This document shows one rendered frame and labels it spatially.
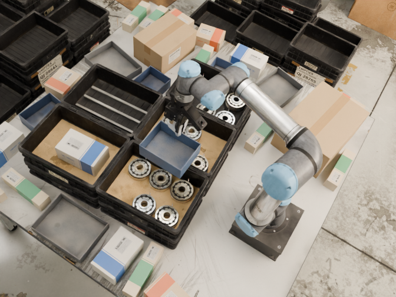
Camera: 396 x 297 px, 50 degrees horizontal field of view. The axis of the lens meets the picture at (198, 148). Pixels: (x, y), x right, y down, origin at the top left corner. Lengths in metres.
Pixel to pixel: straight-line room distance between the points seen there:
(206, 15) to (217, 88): 2.14
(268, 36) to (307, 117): 1.26
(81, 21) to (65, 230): 1.76
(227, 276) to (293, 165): 0.76
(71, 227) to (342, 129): 1.39
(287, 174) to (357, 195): 1.89
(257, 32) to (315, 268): 1.75
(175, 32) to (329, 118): 0.99
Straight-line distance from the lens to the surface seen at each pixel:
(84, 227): 2.01
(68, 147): 1.96
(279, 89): 2.55
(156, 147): 1.76
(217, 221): 2.03
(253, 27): 3.38
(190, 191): 1.90
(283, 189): 1.35
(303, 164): 1.37
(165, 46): 2.43
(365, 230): 3.10
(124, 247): 1.87
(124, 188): 1.93
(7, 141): 2.20
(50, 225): 2.04
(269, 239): 1.93
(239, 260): 1.98
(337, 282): 2.88
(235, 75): 1.52
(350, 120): 2.30
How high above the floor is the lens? 2.55
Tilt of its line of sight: 57 degrees down
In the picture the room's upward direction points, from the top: 11 degrees clockwise
